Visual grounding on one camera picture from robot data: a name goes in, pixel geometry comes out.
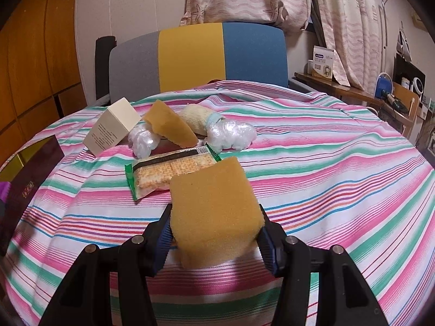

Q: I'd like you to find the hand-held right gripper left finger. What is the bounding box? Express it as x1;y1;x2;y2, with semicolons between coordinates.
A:
39;203;174;326

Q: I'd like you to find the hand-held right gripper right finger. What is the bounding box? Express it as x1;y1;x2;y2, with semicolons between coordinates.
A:
257;204;388;326

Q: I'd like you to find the yellow sponge block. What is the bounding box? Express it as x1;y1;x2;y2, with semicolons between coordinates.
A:
169;157;268;269

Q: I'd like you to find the green cracker packet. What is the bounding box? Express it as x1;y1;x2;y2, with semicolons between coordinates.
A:
124;144;222;201

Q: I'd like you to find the small white plastic bag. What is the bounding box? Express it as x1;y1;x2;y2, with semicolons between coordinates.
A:
128;122;161;158

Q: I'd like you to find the thin yellow sponge piece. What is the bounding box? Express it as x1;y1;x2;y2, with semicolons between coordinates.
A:
142;99;198;148

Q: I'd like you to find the large white plastic bag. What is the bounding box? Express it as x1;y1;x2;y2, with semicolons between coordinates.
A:
205;117;258;152

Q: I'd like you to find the small cream cardboard box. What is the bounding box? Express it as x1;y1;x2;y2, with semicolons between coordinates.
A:
82;97;141;154

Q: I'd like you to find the maroon tin box gold inside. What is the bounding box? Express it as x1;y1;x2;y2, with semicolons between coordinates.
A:
0;135;65;257

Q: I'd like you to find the striped pink green tablecloth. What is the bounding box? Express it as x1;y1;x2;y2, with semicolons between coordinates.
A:
0;80;435;326

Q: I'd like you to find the cream rolled sock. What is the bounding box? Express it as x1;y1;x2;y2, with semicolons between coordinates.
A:
179;105;225;136

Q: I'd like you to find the wooden side desk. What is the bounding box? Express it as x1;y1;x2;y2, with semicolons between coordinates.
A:
294;71;420;136

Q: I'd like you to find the grey yellow blue chair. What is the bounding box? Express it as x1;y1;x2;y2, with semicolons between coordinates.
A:
109;22;323;104

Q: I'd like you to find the black electronic device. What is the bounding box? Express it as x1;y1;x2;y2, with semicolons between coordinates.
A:
393;56;426;96

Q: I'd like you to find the wooden wardrobe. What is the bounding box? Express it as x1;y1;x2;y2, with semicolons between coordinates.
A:
0;0;87;164

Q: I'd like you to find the cream patterned curtain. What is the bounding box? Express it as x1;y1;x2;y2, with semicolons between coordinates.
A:
309;0;388;87

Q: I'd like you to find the metal pole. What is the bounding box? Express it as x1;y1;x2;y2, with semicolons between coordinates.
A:
379;0;398;75

